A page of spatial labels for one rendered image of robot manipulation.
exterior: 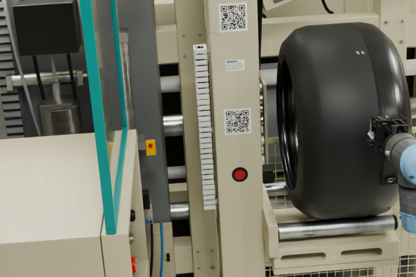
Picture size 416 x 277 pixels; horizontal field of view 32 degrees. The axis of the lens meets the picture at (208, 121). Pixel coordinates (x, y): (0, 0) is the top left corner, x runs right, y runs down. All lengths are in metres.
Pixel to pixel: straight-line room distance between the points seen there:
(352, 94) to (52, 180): 0.78
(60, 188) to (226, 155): 0.62
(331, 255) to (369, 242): 0.11
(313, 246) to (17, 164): 0.86
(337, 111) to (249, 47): 0.29
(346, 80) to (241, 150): 0.37
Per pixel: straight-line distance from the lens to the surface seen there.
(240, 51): 1.95
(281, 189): 2.34
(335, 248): 2.11
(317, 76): 1.89
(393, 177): 1.78
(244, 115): 2.01
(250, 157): 2.06
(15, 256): 1.41
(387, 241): 2.15
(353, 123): 1.88
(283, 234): 2.09
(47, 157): 1.74
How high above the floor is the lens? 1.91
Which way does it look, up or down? 20 degrees down
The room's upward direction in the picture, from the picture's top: 3 degrees counter-clockwise
